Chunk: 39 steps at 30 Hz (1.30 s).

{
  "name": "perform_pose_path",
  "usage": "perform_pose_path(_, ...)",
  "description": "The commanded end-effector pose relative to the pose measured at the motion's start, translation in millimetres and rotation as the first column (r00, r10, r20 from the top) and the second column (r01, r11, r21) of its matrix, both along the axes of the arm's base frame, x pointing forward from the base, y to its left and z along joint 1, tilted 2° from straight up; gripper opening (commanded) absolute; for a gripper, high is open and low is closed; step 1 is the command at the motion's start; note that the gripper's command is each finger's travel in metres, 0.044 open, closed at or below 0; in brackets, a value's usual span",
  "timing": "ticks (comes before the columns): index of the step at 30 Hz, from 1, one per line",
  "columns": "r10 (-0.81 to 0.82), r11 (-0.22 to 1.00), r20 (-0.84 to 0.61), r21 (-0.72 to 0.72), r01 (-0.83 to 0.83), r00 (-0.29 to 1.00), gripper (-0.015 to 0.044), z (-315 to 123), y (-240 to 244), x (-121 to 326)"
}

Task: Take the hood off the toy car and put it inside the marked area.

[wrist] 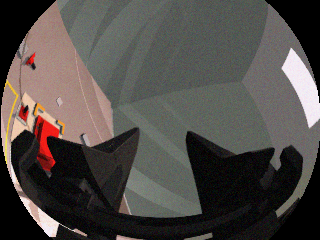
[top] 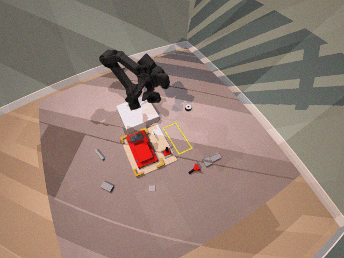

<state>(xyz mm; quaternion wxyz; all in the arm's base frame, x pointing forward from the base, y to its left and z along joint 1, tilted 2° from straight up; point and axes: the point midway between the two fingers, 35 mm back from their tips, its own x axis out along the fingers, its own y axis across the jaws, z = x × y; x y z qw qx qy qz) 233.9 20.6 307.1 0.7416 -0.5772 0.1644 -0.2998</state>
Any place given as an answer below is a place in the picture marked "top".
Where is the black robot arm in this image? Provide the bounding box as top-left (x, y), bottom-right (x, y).
top-left (99, 49), bottom-right (170, 111)

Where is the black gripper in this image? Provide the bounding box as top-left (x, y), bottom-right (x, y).
top-left (135, 64), bottom-right (161, 103)

